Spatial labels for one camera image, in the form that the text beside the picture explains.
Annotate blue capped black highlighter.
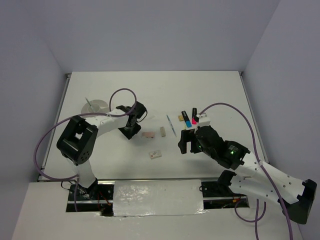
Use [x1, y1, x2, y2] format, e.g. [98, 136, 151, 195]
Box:
[181, 110, 192, 128]

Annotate beige long eraser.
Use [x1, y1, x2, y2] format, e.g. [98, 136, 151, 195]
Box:
[160, 126, 166, 137]

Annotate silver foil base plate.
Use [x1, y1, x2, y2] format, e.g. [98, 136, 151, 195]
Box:
[112, 179, 205, 217]

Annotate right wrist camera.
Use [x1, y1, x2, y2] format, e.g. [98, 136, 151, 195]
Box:
[194, 113, 211, 128]

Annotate blue clear pen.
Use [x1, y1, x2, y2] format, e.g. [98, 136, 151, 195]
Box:
[166, 115, 177, 137]

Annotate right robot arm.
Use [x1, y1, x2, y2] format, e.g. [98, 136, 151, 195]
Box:
[178, 125, 317, 225]

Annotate small tan eraser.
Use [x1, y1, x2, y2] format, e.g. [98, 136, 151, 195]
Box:
[178, 115, 184, 122]

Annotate white staple box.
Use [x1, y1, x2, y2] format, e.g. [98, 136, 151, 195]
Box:
[149, 150, 162, 160]

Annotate white round container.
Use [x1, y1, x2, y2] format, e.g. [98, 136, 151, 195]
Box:
[81, 99, 110, 116]

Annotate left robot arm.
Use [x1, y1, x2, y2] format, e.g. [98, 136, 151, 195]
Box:
[56, 102, 148, 200]

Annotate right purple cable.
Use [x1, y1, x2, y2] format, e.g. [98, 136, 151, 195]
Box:
[197, 102, 296, 240]

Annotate black mounting rail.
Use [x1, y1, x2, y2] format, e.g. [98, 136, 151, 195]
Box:
[60, 181, 249, 217]

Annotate pink capped black highlighter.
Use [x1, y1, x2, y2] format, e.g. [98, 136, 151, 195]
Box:
[192, 107, 199, 125]

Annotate green clear pen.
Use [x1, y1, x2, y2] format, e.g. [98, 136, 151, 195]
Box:
[84, 97, 93, 109]

